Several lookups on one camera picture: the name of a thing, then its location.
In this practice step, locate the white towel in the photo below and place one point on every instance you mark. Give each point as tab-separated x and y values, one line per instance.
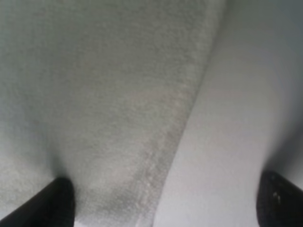
99	91

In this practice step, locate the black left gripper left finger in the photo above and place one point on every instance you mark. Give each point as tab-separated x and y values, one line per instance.
53	206

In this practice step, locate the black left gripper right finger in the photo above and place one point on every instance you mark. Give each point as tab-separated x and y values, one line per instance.
279	202

